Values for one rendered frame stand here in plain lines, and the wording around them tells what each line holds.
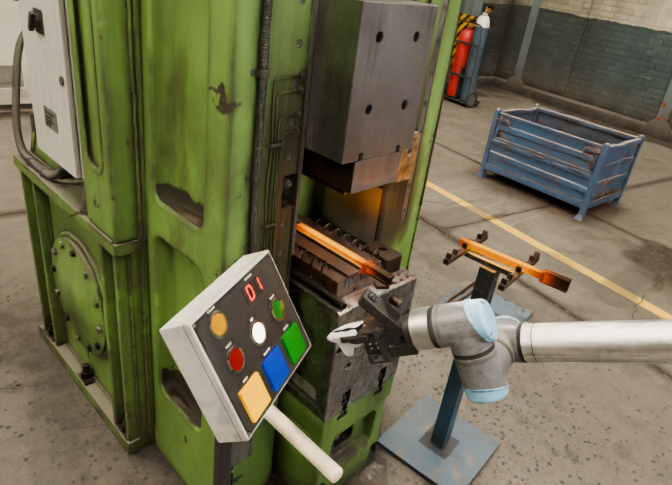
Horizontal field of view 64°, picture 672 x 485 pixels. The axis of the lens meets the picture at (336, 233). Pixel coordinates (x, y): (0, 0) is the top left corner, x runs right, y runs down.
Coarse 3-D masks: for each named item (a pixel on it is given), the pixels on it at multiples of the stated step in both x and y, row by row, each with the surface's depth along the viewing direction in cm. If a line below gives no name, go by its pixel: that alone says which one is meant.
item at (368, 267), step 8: (304, 224) 188; (312, 232) 183; (320, 240) 180; (328, 240) 179; (336, 248) 175; (344, 248) 176; (352, 256) 172; (360, 264) 169; (368, 264) 167; (368, 272) 168; (376, 272) 165; (384, 272) 164; (384, 280) 165
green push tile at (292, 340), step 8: (288, 328) 130; (296, 328) 132; (288, 336) 128; (296, 336) 131; (288, 344) 127; (296, 344) 130; (304, 344) 133; (288, 352) 127; (296, 352) 130; (296, 360) 129
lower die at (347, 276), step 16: (304, 240) 181; (336, 240) 183; (304, 256) 174; (320, 256) 173; (336, 256) 174; (368, 256) 176; (304, 272) 172; (336, 272) 167; (352, 272) 166; (336, 288) 163; (352, 288) 169
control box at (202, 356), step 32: (256, 256) 128; (224, 288) 114; (192, 320) 103; (256, 320) 119; (288, 320) 131; (192, 352) 104; (224, 352) 108; (256, 352) 117; (192, 384) 108; (224, 384) 106; (224, 416) 108
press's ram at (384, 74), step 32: (320, 0) 132; (352, 0) 125; (384, 0) 133; (320, 32) 135; (352, 32) 128; (384, 32) 132; (416, 32) 141; (320, 64) 138; (352, 64) 130; (384, 64) 137; (416, 64) 146; (320, 96) 141; (352, 96) 133; (384, 96) 142; (416, 96) 152; (320, 128) 143; (352, 128) 138; (384, 128) 148; (352, 160) 143
